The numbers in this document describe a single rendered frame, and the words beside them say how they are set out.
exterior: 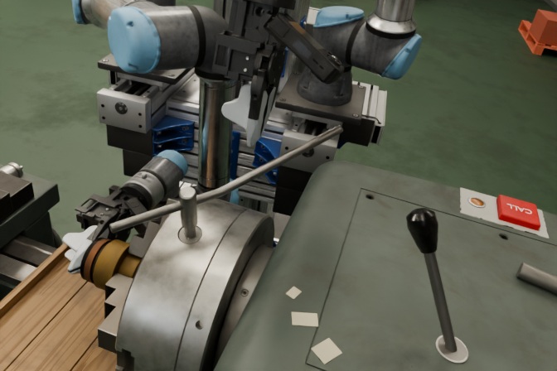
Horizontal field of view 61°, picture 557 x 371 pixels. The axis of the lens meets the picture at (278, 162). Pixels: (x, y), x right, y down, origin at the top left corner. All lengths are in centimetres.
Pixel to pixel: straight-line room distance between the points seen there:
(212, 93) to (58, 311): 53
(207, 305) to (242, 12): 39
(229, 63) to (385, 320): 38
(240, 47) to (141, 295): 35
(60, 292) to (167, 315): 48
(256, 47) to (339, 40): 57
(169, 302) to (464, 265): 40
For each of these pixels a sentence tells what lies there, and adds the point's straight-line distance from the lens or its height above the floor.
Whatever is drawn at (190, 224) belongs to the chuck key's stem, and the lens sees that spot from 65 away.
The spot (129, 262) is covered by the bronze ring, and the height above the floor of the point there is 111.
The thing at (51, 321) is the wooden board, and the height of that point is 88.
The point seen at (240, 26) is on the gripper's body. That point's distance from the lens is 67.
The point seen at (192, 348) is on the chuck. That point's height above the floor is 115.
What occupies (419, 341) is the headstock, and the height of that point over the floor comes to 126.
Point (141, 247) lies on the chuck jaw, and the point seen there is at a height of 113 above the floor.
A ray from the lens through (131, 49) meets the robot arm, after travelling 89.
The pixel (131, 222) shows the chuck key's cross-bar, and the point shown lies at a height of 129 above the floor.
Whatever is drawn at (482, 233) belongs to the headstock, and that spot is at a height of 125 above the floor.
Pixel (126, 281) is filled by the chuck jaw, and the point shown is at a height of 110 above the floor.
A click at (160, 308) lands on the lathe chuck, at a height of 118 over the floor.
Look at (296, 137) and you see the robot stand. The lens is 117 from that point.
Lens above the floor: 169
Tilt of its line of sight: 33 degrees down
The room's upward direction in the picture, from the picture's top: 9 degrees clockwise
